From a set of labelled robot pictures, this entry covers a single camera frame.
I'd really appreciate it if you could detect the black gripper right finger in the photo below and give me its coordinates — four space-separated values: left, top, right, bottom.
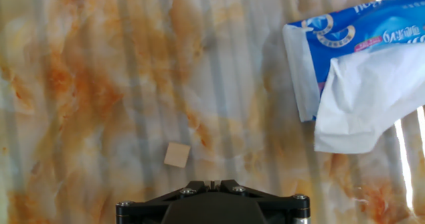
212 179 311 224

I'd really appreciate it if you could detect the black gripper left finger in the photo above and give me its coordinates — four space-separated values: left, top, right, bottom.
115 179 213 224

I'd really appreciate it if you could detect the small wooden block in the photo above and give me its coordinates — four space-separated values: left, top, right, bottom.
163 142 192 169

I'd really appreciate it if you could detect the marble pattern plastic mat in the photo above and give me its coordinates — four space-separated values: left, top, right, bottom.
0 0 425 224

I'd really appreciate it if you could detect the blue tissue pack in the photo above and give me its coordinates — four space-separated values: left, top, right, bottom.
282 0 425 155

